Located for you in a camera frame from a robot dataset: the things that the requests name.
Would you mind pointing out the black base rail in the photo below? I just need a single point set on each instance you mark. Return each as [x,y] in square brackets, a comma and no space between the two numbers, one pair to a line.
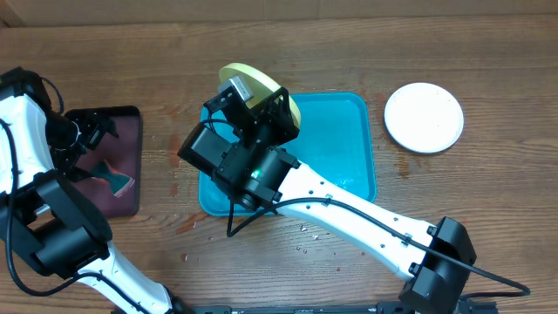
[467,307]

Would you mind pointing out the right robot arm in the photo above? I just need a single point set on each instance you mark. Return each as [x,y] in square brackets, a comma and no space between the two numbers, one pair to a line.
[258,174]

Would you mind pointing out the white plate with red smear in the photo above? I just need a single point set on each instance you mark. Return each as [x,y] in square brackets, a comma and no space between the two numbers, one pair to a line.
[424,118]

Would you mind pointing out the green and pink sponge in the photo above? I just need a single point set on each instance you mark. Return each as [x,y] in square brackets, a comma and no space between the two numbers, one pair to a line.
[118,182]

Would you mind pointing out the yellow-green plate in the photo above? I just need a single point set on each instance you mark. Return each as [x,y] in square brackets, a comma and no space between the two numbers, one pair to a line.
[260,84]

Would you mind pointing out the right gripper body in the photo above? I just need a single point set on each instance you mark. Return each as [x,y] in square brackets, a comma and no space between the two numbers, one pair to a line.
[283,129]

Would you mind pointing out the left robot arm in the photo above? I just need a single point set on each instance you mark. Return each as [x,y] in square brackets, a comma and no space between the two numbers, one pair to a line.
[54,236]

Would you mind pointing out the black tray with reddish water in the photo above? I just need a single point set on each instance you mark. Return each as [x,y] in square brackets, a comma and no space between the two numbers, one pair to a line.
[123,154]

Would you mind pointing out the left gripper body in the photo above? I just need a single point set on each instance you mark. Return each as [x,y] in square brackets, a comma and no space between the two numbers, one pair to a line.
[71,135]

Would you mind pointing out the teal plastic serving tray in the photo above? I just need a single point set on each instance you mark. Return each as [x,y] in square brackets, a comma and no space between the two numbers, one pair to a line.
[335,141]

